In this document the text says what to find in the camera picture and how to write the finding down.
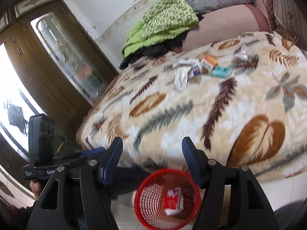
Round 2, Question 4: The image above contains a red snack wrapper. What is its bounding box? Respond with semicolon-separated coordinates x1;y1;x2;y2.
163;187;184;216

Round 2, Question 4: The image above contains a white plastic bag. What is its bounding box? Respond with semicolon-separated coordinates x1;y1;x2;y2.
174;66;191;93

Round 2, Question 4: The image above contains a teal small box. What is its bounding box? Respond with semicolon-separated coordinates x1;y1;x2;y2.
210;65;233;78

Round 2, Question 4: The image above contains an orange cardboard box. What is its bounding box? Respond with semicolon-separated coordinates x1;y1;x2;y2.
201;55;218;72

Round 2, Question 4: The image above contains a clear plastic bag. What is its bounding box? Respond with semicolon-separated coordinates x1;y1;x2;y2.
232;44;253;64

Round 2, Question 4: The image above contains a red mesh trash basket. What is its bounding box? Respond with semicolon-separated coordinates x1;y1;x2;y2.
134;169;201;229

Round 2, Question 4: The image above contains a person's left hand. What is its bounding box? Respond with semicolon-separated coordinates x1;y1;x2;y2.
30;181;42;200

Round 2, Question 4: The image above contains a wooden glass door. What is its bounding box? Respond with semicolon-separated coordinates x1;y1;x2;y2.
1;0;118;137

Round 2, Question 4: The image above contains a leaf-pattern fleece blanket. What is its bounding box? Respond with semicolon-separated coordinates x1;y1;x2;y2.
77;32;306;181

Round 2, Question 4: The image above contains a white tube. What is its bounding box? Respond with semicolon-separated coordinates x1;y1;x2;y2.
172;59;199;69

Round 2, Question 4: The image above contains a green patterned quilt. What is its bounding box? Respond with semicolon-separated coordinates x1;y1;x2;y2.
122;0;199;58

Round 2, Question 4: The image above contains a pink sofa armrest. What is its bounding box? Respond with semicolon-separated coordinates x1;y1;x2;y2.
170;4;275;53

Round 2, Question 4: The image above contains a striped sofa back cushion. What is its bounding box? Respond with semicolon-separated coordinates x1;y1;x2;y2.
273;0;306;51

